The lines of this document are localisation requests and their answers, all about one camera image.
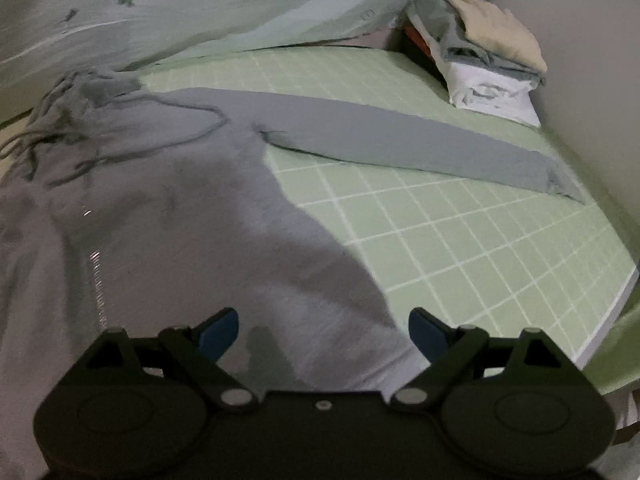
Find green checked bed sheet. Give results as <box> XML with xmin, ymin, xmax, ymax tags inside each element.
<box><xmin>0</xmin><ymin>46</ymin><xmax>640</xmax><ymax>400</ymax></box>

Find cream folded garment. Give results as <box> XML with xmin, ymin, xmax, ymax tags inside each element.
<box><xmin>442</xmin><ymin>0</ymin><xmax>549</xmax><ymax>74</ymax></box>

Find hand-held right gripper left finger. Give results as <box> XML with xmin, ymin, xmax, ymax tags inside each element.
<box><xmin>75</xmin><ymin>307</ymin><xmax>261</xmax><ymax>415</ymax></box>

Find carrot print light green quilt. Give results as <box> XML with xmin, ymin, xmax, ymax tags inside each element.
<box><xmin>0</xmin><ymin>0</ymin><xmax>501</xmax><ymax>92</ymax></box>

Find orange folded garment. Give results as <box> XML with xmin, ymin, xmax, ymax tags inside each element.
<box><xmin>404</xmin><ymin>24</ymin><xmax>435</xmax><ymax>57</ymax></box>

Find grey hooded sweatshirt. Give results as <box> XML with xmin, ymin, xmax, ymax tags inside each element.
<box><xmin>0</xmin><ymin>67</ymin><xmax>587</xmax><ymax>478</ymax></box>

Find stack of folded clothes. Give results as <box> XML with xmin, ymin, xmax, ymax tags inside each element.
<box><xmin>413</xmin><ymin>19</ymin><xmax>542</xmax><ymax>128</ymax></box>

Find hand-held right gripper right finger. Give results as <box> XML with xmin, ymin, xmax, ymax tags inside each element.
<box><xmin>391</xmin><ymin>308</ymin><xmax>576</xmax><ymax>415</ymax></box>

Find grey folded garment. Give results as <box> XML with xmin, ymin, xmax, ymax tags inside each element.
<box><xmin>407</xmin><ymin>0</ymin><xmax>548</xmax><ymax>90</ymax></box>

